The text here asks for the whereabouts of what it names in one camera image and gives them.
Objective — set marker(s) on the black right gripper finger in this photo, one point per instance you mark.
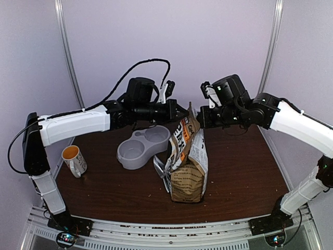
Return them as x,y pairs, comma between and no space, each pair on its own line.
198,122
198,114

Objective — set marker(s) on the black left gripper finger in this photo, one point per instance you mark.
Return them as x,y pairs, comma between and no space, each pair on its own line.
180,109
182,115

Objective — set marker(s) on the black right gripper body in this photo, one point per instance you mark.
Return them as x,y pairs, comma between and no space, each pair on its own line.
214,121

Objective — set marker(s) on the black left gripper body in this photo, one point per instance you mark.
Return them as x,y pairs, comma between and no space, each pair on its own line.
169,114

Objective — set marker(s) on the brown white pet food bag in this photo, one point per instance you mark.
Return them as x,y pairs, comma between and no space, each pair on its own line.
186,167

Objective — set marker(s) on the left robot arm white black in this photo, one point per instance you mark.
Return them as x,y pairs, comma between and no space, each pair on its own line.
142,101

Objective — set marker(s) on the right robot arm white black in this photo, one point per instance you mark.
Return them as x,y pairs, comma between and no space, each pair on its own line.
230,104

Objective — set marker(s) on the grey double pet bowl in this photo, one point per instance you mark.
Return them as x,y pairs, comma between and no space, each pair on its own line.
136,151

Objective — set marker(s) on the silver metal scoop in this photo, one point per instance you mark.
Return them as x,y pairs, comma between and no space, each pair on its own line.
160,169

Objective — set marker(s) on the white patterned mug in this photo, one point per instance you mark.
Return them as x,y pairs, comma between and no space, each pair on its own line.
74,160

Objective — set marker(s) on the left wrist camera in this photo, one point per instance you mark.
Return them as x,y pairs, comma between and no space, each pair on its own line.
165,91

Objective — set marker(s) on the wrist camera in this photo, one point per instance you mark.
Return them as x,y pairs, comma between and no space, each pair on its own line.
165,91
210,94

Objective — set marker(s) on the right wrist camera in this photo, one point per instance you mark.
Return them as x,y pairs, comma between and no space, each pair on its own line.
210,94

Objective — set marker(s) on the front aluminium rail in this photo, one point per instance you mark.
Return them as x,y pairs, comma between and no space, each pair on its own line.
234,234

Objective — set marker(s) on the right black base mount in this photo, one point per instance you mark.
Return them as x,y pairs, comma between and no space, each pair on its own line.
270,225

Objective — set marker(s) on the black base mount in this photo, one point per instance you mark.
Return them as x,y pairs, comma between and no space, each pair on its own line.
270,225
75,225

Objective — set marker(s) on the right aluminium frame post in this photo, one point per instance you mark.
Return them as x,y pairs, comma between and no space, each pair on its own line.
275,30

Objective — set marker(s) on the aluminium frame post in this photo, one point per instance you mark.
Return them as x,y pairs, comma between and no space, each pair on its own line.
275,30
66,47

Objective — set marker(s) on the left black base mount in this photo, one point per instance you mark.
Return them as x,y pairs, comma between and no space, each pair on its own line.
75,225

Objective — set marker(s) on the left aluminium frame post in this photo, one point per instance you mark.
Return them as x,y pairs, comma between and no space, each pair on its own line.
66,47

